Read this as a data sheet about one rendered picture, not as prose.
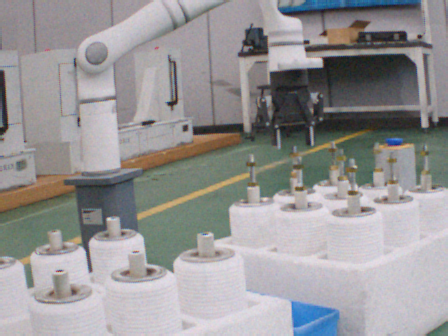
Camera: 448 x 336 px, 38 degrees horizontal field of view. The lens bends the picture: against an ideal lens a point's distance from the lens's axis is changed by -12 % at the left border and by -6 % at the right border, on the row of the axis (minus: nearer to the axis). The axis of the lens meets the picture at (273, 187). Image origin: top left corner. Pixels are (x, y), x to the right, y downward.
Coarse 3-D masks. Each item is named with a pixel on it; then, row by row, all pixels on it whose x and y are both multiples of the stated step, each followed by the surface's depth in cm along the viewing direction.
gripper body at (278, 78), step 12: (276, 72) 135; (288, 72) 134; (300, 72) 135; (276, 84) 135; (288, 84) 134; (300, 84) 135; (276, 96) 136; (276, 108) 138; (288, 108) 137; (300, 108) 138
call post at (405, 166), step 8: (384, 152) 156; (400, 152) 153; (408, 152) 156; (384, 160) 156; (400, 160) 154; (408, 160) 156; (384, 168) 156; (400, 168) 154; (408, 168) 156; (384, 176) 157; (400, 176) 154; (408, 176) 156; (400, 184) 154; (408, 184) 156
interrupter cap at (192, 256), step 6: (186, 252) 96; (192, 252) 96; (198, 252) 96; (216, 252) 96; (222, 252) 95; (228, 252) 95; (234, 252) 94; (180, 258) 93; (186, 258) 92; (192, 258) 92; (198, 258) 92; (204, 258) 92; (210, 258) 92; (216, 258) 91; (222, 258) 91; (228, 258) 92
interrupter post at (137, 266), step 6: (132, 252) 86; (138, 252) 85; (132, 258) 85; (138, 258) 85; (132, 264) 85; (138, 264) 85; (144, 264) 86; (132, 270) 85; (138, 270) 85; (144, 270) 85; (132, 276) 85; (138, 276) 85
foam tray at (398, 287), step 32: (256, 256) 124; (288, 256) 120; (320, 256) 119; (384, 256) 114; (416, 256) 118; (256, 288) 125; (288, 288) 119; (320, 288) 114; (352, 288) 109; (384, 288) 111; (416, 288) 119; (352, 320) 110; (384, 320) 112; (416, 320) 120
